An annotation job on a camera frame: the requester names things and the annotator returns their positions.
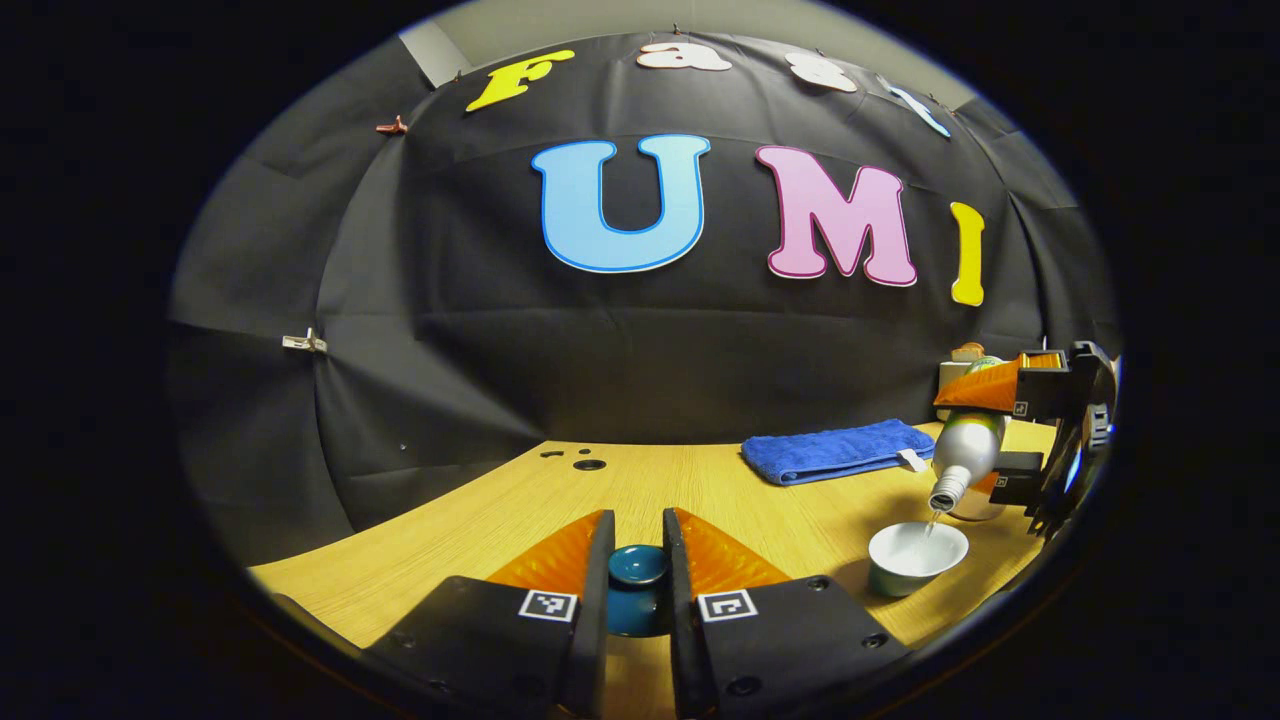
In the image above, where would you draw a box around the teal teacup lid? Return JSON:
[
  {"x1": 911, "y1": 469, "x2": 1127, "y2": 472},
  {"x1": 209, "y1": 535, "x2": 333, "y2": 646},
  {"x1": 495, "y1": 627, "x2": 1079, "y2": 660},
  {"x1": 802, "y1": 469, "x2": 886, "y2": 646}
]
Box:
[{"x1": 606, "y1": 545, "x2": 673, "y2": 639}]

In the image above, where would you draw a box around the silver green-label water bottle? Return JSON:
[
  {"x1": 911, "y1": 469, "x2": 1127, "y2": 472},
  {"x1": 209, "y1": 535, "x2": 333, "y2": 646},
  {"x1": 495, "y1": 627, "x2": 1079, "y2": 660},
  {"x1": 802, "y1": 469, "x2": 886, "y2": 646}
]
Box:
[{"x1": 928, "y1": 356, "x2": 1009, "y2": 514}]

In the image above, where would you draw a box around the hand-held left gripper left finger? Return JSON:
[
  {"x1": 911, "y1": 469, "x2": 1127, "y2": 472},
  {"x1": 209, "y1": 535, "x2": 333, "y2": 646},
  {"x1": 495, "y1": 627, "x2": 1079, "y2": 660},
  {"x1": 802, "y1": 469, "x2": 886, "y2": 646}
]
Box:
[{"x1": 365, "y1": 510, "x2": 617, "y2": 716}]

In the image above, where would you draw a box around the black backdrop cloth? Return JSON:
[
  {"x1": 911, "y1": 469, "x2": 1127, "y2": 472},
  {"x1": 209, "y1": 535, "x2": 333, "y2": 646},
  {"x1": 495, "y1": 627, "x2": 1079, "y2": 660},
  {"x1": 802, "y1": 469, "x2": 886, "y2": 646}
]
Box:
[{"x1": 168, "y1": 30, "x2": 1121, "y2": 536}]

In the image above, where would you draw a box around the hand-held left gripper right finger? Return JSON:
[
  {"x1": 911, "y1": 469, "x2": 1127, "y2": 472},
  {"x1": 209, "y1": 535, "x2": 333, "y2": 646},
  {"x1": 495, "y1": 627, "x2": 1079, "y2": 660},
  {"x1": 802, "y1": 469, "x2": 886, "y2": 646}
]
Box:
[{"x1": 662, "y1": 508, "x2": 911, "y2": 719}]

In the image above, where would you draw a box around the folded blue towel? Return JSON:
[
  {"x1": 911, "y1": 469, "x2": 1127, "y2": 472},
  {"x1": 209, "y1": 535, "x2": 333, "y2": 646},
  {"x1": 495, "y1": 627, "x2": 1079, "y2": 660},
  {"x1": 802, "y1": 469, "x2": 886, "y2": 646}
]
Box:
[{"x1": 741, "y1": 418, "x2": 937, "y2": 487}]

